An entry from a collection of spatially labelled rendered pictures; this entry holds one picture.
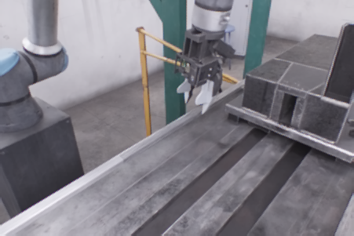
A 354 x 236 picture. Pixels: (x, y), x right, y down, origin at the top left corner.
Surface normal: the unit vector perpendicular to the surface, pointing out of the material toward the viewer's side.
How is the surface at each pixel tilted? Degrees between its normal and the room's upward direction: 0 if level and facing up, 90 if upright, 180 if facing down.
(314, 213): 0
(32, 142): 90
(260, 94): 90
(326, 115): 90
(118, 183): 0
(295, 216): 0
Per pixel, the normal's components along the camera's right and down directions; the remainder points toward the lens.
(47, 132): 0.78, 0.30
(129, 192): 0.00, -0.87
